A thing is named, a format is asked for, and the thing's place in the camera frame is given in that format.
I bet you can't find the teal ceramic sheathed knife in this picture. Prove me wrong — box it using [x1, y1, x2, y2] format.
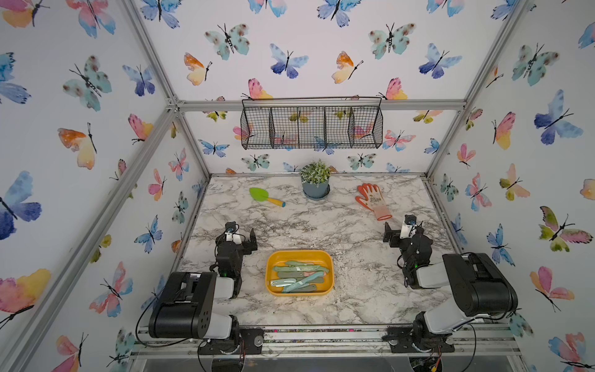
[282, 271, 325, 293]

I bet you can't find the yellow plastic storage tray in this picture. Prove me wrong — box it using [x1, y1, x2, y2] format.
[265, 250, 335, 297]

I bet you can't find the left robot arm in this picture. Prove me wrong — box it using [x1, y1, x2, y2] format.
[148, 224, 258, 353]

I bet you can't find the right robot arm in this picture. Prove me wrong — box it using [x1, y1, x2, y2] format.
[383, 223, 518, 353]

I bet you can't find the red and pink glove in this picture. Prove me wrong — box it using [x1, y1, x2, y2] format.
[355, 183, 392, 221]

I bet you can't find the green toy garden trowel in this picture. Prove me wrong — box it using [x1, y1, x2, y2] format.
[249, 188, 286, 208]

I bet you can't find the potted green plant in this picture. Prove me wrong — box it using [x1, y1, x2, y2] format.
[300, 160, 332, 200]

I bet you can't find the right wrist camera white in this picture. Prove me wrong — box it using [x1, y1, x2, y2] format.
[400, 214, 417, 239]

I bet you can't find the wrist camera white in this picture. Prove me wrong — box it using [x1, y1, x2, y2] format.
[400, 214, 417, 239]
[224, 222, 244, 245]

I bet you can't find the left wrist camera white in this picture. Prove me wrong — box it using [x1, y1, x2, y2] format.
[224, 222, 244, 245]

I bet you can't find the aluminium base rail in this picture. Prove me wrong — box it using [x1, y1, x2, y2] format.
[132, 322, 522, 359]

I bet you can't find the black wire wall basket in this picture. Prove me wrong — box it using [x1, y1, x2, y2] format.
[234, 96, 384, 151]

